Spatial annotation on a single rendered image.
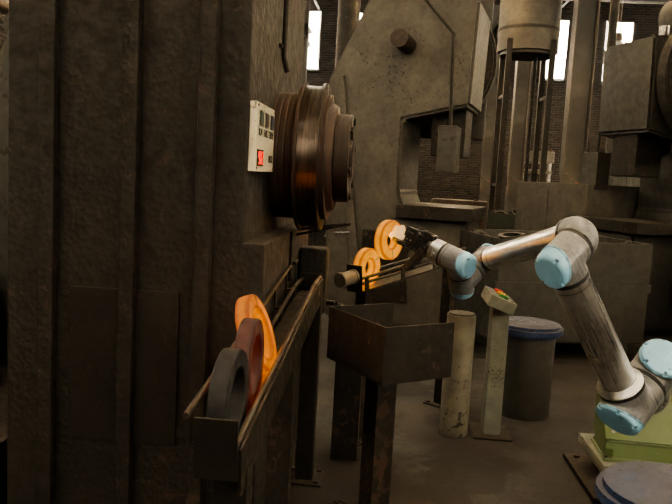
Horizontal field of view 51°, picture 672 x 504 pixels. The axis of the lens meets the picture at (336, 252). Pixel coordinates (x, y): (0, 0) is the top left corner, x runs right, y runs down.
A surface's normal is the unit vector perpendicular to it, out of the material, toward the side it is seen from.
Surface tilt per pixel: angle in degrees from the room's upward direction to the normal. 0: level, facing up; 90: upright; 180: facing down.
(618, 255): 90
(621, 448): 90
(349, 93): 90
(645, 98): 92
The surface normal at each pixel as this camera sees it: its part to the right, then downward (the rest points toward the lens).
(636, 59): -0.97, 0.00
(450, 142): -0.32, 0.08
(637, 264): 0.18, 0.11
